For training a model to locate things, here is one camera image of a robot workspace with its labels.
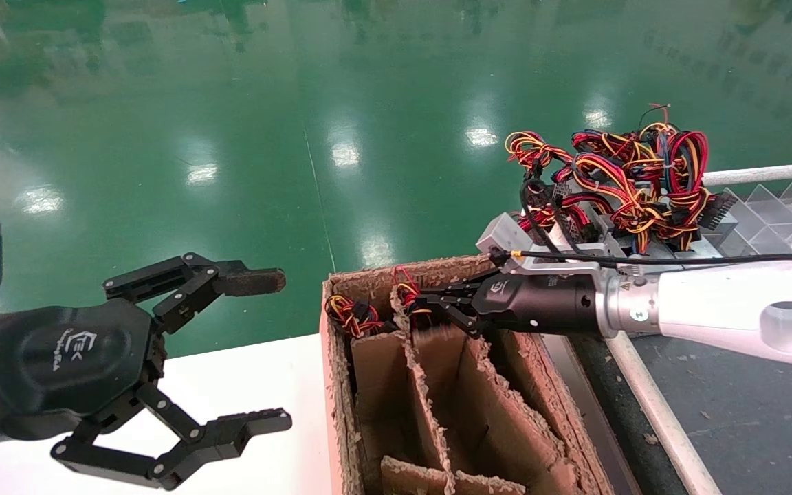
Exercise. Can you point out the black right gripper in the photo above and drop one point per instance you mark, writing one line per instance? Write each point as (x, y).
(540, 306)

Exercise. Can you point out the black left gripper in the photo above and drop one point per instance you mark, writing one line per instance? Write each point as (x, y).
(78, 357)

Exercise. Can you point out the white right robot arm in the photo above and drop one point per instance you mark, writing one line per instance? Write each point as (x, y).
(726, 309)

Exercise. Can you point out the torn cardboard divider grid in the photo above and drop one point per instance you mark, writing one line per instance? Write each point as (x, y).
(437, 392)

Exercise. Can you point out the worn brown cardboard box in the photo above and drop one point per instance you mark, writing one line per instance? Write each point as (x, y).
(540, 385)

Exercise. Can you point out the grey power supply black connector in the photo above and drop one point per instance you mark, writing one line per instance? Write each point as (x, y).
(719, 210)

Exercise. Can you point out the clear plastic divider tray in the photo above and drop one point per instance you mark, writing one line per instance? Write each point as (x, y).
(781, 220)

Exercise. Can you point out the grey cart frame edge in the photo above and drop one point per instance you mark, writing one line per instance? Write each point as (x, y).
(588, 405)

